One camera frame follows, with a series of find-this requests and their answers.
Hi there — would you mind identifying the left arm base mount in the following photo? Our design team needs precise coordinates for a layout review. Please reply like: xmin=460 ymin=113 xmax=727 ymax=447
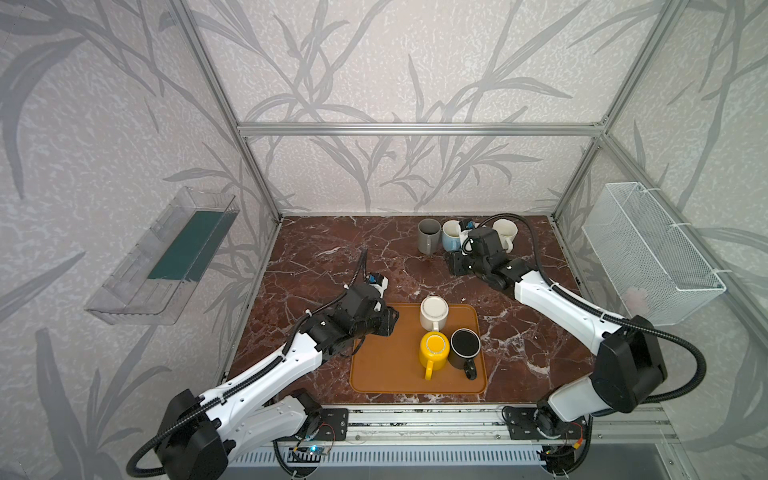
xmin=296 ymin=408 xmax=349 ymax=442

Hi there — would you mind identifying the pink object in basket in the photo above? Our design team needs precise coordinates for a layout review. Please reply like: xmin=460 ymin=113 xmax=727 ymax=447
xmin=622 ymin=287 xmax=650 ymax=318

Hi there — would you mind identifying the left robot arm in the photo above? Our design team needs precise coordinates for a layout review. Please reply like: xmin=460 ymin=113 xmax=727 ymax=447
xmin=126 ymin=253 xmax=399 ymax=479

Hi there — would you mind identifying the cream white mug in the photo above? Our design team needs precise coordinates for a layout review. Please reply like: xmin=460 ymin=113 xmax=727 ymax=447
xmin=419 ymin=295 xmax=450 ymax=332

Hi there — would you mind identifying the grey mug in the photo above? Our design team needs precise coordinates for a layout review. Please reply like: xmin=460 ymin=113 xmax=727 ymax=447
xmin=418 ymin=218 xmax=442 ymax=255

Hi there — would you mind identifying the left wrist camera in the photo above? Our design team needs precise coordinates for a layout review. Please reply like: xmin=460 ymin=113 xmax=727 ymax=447
xmin=366 ymin=272 xmax=389 ymax=298

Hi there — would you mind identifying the clear plastic wall bin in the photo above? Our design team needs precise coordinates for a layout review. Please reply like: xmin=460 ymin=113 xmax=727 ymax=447
xmin=85 ymin=187 xmax=240 ymax=326

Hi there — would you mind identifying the green circuit board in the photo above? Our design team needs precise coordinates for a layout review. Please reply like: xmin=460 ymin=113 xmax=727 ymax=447
xmin=291 ymin=444 xmax=333 ymax=462

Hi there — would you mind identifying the aluminium front rail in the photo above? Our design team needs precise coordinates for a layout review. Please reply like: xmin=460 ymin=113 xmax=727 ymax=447
xmin=319 ymin=403 xmax=679 ymax=447

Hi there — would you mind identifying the yellow mug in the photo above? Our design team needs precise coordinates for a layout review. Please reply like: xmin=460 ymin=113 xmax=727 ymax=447
xmin=419 ymin=331 xmax=450 ymax=381

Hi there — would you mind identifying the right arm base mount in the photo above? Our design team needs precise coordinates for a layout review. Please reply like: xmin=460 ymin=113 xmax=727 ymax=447
xmin=501 ymin=405 xmax=587 ymax=443

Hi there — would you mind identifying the white wire basket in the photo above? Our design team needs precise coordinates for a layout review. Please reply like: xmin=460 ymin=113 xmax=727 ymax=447
xmin=582 ymin=182 xmax=727 ymax=327

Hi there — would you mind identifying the light blue mug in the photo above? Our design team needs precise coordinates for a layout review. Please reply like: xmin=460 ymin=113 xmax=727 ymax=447
xmin=442 ymin=220 xmax=461 ymax=252

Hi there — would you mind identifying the white faceted mug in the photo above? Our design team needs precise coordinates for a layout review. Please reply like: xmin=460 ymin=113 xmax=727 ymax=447
xmin=492 ymin=219 xmax=518 ymax=253

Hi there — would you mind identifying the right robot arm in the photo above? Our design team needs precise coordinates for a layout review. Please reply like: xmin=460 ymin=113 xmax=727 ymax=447
xmin=446 ymin=219 xmax=707 ymax=429

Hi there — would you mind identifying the brown rectangular tray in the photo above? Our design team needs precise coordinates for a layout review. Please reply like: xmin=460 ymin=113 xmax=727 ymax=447
xmin=350 ymin=303 xmax=488 ymax=395

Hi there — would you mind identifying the black mug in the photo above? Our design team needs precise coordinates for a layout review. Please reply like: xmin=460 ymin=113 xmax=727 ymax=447
xmin=448 ymin=328 xmax=481 ymax=380

